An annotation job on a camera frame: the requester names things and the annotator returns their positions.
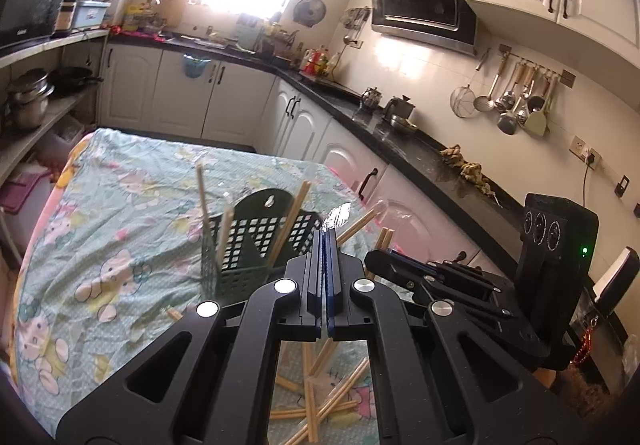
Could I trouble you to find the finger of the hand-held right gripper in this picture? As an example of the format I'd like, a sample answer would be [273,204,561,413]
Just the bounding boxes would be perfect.
[363,249,441,298]
[387,249,471,278]

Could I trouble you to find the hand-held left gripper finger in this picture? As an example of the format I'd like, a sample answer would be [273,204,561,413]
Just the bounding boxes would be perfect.
[55,227,328,445]
[325,227,586,445]

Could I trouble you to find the green plastic utensil basket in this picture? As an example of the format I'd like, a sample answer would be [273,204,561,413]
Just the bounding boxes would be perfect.
[200,188,323,301]

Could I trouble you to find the pile of bamboo chopsticks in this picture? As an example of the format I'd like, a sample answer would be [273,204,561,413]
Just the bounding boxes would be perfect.
[165,307,371,443]

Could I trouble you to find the black kitchen countertop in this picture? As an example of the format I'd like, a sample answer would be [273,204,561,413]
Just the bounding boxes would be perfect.
[107,32,531,266]

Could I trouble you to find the brown lumpy pile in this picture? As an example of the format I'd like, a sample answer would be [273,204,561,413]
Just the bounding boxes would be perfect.
[440,144,496,198]

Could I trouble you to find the steel kettle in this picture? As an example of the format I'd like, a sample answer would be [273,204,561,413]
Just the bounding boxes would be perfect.
[382,95,418,133]

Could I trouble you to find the pale green spatula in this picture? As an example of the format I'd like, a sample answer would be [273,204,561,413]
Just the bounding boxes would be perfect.
[524,75,558,140]

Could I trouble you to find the large steel ladle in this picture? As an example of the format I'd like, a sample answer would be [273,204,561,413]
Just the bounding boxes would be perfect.
[497,75,518,136]

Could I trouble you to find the steel teapot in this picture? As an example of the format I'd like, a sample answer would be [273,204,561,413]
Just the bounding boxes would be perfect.
[361,86,385,112]

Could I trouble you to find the slotted steel ladle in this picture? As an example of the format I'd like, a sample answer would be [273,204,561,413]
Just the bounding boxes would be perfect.
[474,58,503,113]

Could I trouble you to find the cartoon printed tablecloth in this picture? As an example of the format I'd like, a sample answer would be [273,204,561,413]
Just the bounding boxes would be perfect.
[10,128,416,445]

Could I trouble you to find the group of condiment bottles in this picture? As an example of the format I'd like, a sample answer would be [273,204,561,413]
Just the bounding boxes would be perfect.
[300,46,343,78]

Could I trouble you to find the blue hanging plastic bin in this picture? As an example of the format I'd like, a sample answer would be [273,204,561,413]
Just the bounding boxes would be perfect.
[183,54,212,79]

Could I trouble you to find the black range hood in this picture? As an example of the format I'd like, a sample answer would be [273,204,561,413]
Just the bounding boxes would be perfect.
[352,0,478,57]

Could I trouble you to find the small round fan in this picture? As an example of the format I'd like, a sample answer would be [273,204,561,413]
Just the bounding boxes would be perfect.
[293,0,327,28]

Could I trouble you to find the pink storage box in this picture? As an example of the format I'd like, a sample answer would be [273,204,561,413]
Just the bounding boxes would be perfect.
[0,172,53,216]

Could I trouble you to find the black wok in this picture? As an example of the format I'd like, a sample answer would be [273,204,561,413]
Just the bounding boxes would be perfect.
[50,66,103,98]

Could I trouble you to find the steel pot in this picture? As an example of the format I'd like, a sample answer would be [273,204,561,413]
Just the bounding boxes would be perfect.
[5,69,55,131]

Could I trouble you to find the blue plastic box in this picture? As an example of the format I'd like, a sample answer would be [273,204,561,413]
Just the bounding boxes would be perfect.
[75,0,112,31]

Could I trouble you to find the metal shelf rack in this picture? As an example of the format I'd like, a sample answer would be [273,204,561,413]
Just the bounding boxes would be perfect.
[0,28,111,186]

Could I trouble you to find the black microwave oven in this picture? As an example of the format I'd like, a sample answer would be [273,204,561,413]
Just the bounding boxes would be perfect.
[0,0,71,48]

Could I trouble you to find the black power cable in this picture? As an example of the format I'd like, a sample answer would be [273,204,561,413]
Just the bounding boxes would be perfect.
[580,158,598,208]

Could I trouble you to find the white wall socket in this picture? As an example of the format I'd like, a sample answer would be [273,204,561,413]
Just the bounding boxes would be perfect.
[571,135,601,170]

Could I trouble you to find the wire strainer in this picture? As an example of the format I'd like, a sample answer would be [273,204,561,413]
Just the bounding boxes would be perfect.
[450,84,476,118]

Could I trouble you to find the wall utensil rail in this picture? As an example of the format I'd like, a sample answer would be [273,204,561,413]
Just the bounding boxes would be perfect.
[497,48,576,88]

